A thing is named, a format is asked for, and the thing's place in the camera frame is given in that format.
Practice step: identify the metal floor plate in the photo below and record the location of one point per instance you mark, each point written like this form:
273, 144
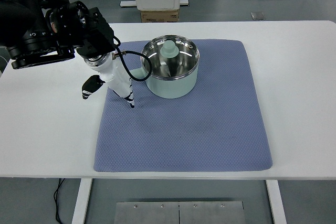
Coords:
180, 212

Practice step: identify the blue quilted mat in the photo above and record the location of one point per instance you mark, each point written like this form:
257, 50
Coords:
216, 127

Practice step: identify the left white table leg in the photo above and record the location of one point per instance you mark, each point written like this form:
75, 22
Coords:
82, 201

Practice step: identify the green pot with handle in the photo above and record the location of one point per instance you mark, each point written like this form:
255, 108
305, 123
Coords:
172, 89

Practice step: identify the glass lid green knob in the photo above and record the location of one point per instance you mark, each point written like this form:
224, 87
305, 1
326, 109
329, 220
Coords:
170, 57

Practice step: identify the right white table leg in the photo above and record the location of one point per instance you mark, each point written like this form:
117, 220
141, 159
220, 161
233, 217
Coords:
275, 200

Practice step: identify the cardboard box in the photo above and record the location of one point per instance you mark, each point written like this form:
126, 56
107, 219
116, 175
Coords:
159, 16

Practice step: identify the white table leg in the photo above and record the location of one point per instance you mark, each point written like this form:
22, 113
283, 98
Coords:
82, 201
275, 200

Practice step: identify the grey floor socket cover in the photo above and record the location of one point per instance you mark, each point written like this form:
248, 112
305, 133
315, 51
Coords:
257, 16

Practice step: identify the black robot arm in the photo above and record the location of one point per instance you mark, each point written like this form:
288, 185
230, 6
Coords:
39, 32

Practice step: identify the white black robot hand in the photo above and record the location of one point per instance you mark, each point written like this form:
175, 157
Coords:
112, 72

